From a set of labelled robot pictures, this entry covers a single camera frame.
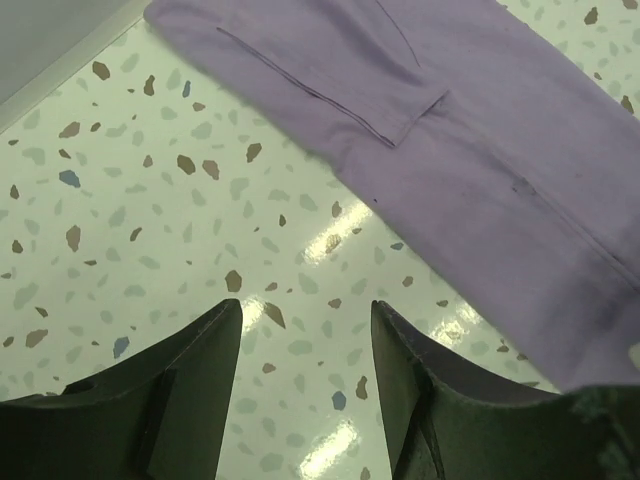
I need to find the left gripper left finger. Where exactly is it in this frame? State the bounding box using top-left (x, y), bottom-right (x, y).
top-left (1, 299), bottom-right (242, 479)

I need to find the purple t shirt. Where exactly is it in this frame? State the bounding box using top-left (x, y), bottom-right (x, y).
top-left (144, 0), bottom-right (639, 389)

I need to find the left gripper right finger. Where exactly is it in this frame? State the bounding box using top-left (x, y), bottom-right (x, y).
top-left (371, 301), bottom-right (639, 480)

